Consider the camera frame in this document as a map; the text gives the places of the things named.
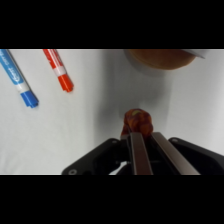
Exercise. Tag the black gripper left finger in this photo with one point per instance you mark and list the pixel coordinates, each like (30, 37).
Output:
(141, 155)

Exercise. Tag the red marker pen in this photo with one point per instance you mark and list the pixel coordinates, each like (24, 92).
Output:
(59, 71)

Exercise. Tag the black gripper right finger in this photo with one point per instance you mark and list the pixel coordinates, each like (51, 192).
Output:
(173, 155)

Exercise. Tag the orange ball with white label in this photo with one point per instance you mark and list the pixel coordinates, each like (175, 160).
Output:
(160, 58)

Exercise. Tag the red ball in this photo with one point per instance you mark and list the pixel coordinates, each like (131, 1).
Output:
(137, 120)

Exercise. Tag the blue marker pen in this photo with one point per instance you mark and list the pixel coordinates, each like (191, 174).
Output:
(18, 81)

